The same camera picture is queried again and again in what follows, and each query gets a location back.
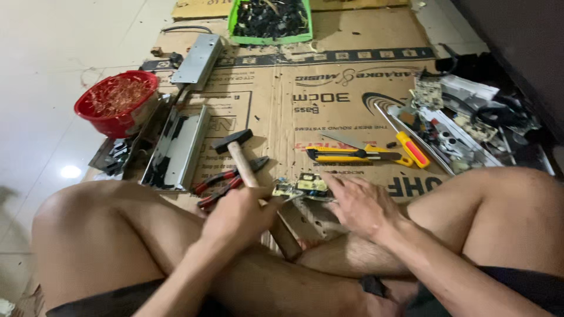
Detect person's right hand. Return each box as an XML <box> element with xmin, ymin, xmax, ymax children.
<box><xmin>319</xmin><ymin>172</ymin><xmax>409</xmax><ymax>244</ymax></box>

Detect person's left hand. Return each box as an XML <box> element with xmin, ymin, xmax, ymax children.
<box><xmin>200</xmin><ymin>186</ymin><xmax>283</xmax><ymax>261</ymax></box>

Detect green yellow circuit board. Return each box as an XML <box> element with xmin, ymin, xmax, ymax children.
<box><xmin>272</xmin><ymin>173</ymin><xmax>335</xmax><ymax>203</ymax></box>

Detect wooden handle black hammer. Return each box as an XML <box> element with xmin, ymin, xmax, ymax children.
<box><xmin>211</xmin><ymin>129</ymin><xmax>304</xmax><ymax>263</ymax></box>

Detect yellow black utility knife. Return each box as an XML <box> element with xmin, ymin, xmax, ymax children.
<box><xmin>306</xmin><ymin>146</ymin><xmax>402</xmax><ymax>164</ymax></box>

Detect perforated grey metal plate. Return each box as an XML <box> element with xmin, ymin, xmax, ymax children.
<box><xmin>278</xmin><ymin>199</ymin><xmax>353</xmax><ymax>242</ymax></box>

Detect yellow red screwdriver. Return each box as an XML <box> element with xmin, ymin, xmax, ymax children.
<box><xmin>374</xmin><ymin>102</ymin><xmax>431</xmax><ymax>170</ymax></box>

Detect open silver metal casing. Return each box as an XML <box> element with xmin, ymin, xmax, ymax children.
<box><xmin>140</xmin><ymin>104</ymin><xmax>211</xmax><ymax>193</ymax></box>

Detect printed brown cardboard sheet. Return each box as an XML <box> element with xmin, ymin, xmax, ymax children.
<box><xmin>81</xmin><ymin>8</ymin><xmax>451</xmax><ymax>256</ymax></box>

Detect beige circuit board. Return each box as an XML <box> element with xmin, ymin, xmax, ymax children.
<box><xmin>412</xmin><ymin>77</ymin><xmax>445</xmax><ymax>111</ymax></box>

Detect person's right leg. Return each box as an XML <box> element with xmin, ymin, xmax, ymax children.
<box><xmin>298</xmin><ymin>166</ymin><xmax>564</xmax><ymax>279</ymax></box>

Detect person's leg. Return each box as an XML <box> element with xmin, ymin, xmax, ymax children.
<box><xmin>298</xmin><ymin>166</ymin><xmax>564</xmax><ymax>279</ymax></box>
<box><xmin>31</xmin><ymin>180</ymin><xmax>368</xmax><ymax>317</ymax></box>

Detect closed long silver metal case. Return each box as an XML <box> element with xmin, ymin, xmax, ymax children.
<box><xmin>170</xmin><ymin>33</ymin><xmax>224</xmax><ymax>92</ymax></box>

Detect heap of electronic scrap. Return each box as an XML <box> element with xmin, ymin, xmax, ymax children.
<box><xmin>388</xmin><ymin>44</ymin><xmax>557</xmax><ymax>177</ymax></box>

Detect metal tray with black pieces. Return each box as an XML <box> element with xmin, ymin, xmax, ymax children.
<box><xmin>88</xmin><ymin>136</ymin><xmax>138</xmax><ymax>178</ymax></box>

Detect person's left leg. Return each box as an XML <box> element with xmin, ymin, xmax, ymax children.
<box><xmin>31</xmin><ymin>180</ymin><xmax>368</xmax><ymax>317</ymax></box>

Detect red plastic bowl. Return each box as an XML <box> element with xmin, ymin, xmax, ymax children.
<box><xmin>73</xmin><ymin>70</ymin><xmax>160</xmax><ymax>140</ymax></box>

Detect green plastic tray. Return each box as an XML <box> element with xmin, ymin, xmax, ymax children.
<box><xmin>227</xmin><ymin>0</ymin><xmax>314</xmax><ymax>46</ymax></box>

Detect heap of black plastic parts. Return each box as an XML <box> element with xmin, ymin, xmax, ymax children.
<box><xmin>233</xmin><ymin>0</ymin><xmax>310</xmax><ymax>39</ymax></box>

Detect person's black shorts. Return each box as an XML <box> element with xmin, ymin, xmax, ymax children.
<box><xmin>46</xmin><ymin>266</ymin><xmax>564</xmax><ymax>317</ymax></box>

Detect red handled pliers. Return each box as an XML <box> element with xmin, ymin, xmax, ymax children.
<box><xmin>192</xmin><ymin>156</ymin><xmax>270</xmax><ymax>209</ymax></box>

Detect yellow handled grey saw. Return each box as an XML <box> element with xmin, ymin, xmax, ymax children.
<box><xmin>319</xmin><ymin>131</ymin><xmax>415</xmax><ymax>168</ymax></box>

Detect heap of copper wire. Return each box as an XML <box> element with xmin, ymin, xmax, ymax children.
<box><xmin>84</xmin><ymin>76</ymin><xmax>155</xmax><ymax>118</ymax></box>

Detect black cable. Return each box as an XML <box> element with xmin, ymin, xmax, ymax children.
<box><xmin>160</xmin><ymin>25</ymin><xmax>214</xmax><ymax>35</ymax></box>

